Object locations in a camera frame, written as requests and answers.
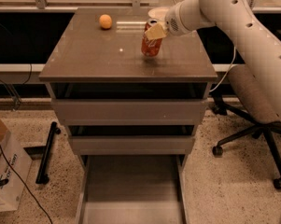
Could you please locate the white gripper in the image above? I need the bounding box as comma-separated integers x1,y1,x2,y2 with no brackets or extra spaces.
145,3,189,40

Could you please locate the red coke can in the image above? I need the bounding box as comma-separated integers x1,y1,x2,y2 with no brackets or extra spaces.
141,19,162,57

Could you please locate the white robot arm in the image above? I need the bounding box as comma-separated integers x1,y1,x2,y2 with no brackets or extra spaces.
145,0,281,190

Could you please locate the grey drawer cabinet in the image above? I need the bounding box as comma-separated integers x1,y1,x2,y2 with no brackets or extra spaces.
38,7,218,224

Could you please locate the top grey drawer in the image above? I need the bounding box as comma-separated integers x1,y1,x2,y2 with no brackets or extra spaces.
51,99,207,126

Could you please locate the middle grey drawer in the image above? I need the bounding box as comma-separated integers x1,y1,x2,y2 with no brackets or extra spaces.
69,136,195,155

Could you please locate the open bottom grey drawer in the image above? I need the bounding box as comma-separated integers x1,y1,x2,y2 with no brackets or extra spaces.
75,155,190,224

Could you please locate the white ceramic bowl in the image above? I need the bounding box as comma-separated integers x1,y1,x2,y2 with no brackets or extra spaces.
148,7,169,21

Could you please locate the orange fruit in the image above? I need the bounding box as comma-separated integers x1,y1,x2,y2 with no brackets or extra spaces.
99,14,112,29

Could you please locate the grey office chair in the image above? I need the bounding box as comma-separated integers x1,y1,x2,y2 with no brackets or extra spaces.
212,64,281,190

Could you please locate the black metal bar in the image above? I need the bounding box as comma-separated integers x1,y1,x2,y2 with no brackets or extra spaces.
35,121,61,185

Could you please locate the cardboard box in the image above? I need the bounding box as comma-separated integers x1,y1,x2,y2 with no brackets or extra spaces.
0,119,32,212

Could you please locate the white hanging cable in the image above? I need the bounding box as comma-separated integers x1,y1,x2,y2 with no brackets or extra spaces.
208,45,237,93

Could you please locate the black floor cable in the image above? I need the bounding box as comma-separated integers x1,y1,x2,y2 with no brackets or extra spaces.
0,126,54,224

